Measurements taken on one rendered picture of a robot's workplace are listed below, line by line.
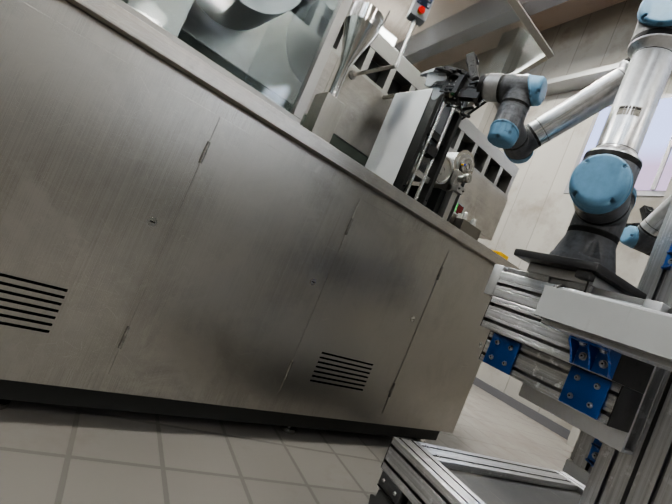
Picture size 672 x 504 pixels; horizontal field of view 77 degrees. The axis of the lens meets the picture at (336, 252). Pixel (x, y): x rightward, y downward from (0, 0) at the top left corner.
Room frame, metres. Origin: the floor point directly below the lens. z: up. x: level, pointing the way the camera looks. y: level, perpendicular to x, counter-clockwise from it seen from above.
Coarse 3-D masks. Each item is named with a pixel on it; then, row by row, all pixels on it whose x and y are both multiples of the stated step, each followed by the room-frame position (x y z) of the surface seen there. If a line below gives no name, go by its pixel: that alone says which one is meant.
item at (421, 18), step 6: (414, 0) 1.62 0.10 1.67; (420, 0) 1.60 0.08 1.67; (426, 0) 1.61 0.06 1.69; (432, 0) 1.61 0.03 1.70; (414, 6) 1.60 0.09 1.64; (420, 6) 1.59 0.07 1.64; (426, 6) 1.61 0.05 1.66; (408, 12) 1.63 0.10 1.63; (414, 12) 1.60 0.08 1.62; (420, 12) 1.59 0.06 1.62; (426, 12) 1.61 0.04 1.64; (408, 18) 1.64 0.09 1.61; (414, 18) 1.62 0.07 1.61; (420, 18) 1.61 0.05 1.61; (426, 18) 1.62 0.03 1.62; (420, 24) 1.64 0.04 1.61
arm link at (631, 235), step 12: (660, 204) 1.46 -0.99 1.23; (648, 216) 1.49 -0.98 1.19; (660, 216) 1.44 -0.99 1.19; (624, 228) 1.56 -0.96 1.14; (636, 228) 1.51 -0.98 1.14; (648, 228) 1.48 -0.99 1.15; (660, 228) 1.46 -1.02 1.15; (624, 240) 1.53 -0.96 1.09; (636, 240) 1.51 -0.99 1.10; (648, 240) 1.50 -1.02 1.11; (648, 252) 1.53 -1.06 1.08
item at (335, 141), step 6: (336, 138) 1.90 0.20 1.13; (336, 144) 1.91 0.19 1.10; (342, 144) 1.92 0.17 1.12; (348, 144) 1.94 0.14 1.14; (342, 150) 1.93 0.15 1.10; (348, 150) 1.95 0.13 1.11; (354, 150) 1.97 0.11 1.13; (354, 156) 1.98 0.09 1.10; (360, 156) 2.00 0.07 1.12; (366, 156) 2.02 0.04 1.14; (360, 162) 2.01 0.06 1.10
